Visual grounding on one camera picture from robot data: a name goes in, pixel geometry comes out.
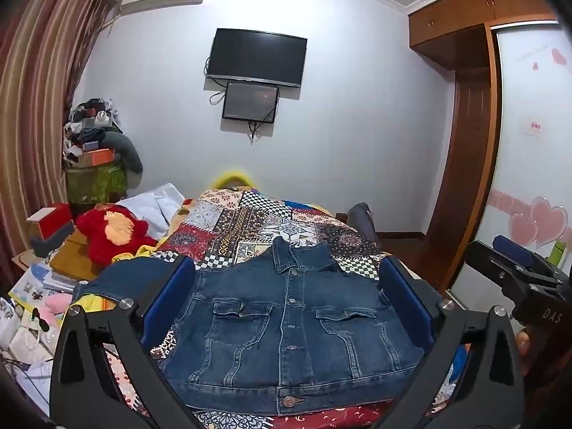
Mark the blue denim jacket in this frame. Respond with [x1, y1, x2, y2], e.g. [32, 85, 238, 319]
[73, 235, 438, 416]

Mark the person's right hand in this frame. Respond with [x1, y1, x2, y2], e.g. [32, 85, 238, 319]
[515, 329, 531, 376]

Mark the yellow blanket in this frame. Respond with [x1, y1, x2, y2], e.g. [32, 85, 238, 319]
[73, 245, 158, 312]

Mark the white sliding wardrobe door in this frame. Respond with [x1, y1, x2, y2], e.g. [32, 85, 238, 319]
[451, 19, 572, 309]

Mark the pink plush toy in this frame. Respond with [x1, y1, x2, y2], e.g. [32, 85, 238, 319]
[39, 292, 73, 326]

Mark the brown cardboard piece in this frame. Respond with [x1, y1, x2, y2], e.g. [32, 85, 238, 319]
[49, 230, 101, 281]

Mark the red plush toy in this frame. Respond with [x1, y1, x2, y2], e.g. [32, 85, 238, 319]
[76, 205, 157, 268]

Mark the red white box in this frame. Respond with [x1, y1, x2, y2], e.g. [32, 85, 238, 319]
[26, 202, 72, 240]

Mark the dark grey cloth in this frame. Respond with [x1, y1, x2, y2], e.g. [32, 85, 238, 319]
[346, 202, 380, 245]

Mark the white folded cloth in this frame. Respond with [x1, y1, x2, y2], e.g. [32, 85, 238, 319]
[117, 183, 185, 240]

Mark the green patterned storage box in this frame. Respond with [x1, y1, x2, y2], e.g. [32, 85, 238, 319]
[65, 163, 127, 204]

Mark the patchwork patterned bedspread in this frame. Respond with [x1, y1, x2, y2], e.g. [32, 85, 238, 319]
[102, 187, 470, 429]

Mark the grey neck pillow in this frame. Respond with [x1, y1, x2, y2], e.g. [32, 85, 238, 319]
[100, 131, 143, 174]

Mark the orange shoe box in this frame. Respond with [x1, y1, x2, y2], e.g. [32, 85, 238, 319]
[78, 148, 115, 168]

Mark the pile of clutter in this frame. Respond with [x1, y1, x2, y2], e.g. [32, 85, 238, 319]
[62, 98, 123, 164]

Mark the wooden wardrobe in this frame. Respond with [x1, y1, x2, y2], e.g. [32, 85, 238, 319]
[409, 0, 554, 291]

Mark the striped red curtain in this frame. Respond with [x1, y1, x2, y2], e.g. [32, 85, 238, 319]
[1, 0, 117, 289]

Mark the small black wall monitor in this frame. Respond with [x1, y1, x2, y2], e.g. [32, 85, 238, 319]
[222, 82, 279, 123]

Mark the black wall television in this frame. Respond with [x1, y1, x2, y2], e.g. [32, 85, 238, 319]
[207, 28, 307, 88]

